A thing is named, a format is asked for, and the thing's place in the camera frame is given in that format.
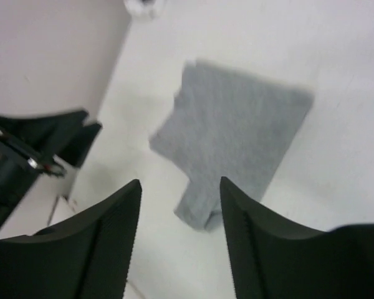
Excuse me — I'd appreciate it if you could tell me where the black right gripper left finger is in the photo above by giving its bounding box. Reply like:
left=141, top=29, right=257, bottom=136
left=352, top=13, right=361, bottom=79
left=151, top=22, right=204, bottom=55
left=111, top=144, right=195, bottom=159
left=0, top=179, right=142, bottom=298

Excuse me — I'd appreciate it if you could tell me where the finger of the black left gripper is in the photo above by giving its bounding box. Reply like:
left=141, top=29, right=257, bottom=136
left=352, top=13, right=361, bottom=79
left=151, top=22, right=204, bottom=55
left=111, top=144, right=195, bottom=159
left=0, top=109, right=89, bottom=159
left=60, top=122, right=102, bottom=167

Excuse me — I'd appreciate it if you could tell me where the folded white tank top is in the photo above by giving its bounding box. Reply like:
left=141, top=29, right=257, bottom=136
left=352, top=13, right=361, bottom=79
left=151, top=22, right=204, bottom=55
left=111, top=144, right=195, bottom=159
left=124, top=0, right=166, bottom=19

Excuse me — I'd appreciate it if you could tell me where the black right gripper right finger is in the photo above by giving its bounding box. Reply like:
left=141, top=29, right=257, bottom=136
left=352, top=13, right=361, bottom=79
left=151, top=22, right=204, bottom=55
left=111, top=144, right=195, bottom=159
left=220, top=177, right=374, bottom=298

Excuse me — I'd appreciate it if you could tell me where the grey tank top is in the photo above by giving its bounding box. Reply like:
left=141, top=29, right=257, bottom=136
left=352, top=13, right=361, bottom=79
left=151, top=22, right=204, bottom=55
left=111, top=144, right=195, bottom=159
left=150, top=61, right=314, bottom=231

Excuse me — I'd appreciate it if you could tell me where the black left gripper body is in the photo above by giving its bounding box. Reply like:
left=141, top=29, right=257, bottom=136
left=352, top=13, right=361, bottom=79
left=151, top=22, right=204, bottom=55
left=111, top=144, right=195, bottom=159
left=0, top=130, right=65, bottom=229

